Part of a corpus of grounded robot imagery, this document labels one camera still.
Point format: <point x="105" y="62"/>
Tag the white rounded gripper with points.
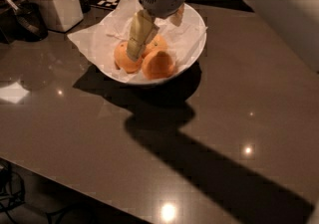
<point x="144" y="25"/>

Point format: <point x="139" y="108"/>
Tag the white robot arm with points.
<point x="247" y="195"/>

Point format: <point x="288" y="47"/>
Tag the orange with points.
<point x="158" y="64"/>
<point x="158" y="42"/>
<point x="123" y="61"/>

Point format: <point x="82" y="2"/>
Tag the dark round pan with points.
<point x="30" y="20"/>

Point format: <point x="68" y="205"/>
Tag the white bowl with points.
<point x="196" y="25"/>

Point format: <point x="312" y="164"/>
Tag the white crumpled paper liner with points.
<point x="109" y="32"/>

